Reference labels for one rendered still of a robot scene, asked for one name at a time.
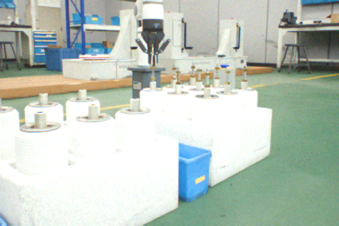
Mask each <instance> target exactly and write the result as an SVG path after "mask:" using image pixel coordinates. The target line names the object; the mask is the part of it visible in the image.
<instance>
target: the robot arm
mask: <svg viewBox="0 0 339 226"><path fill-rule="evenodd" d="M134 17H135V18H136V21H142V26H141V27H139V28H138V29H137V39H135V42H136V43H137V45H138V49H136V67H137V68H150V67H152V65H153V63H154V67H156V65H157V64H158V54H160V53H162V52H163V51H164V50H165V49H166V47H167V46H168V44H169V43H170V39H168V38H167V37H166V36H165V34H164V10H163V0H136V3H135V5H134ZM162 40H163V44H162V45H161V47H160V49H158V48H159V44H160V42H161V41H162Z"/></svg>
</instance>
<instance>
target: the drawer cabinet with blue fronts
mask: <svg viewBox="0 0 339 226"><path fill-rule="evenodd" d="M31 33H32V52H33V65H32V68H46V57H45V51H44V48H47V47H48V45H47V44H58V34H57V31H56V30H31ZM21 45H22V55H23V57H29V53H28V36H27V35H26V34H25V32H21ZM23 64H24V66H25V67H27V68H31V65H30V62H29V60H27V59H23Z"/></svg>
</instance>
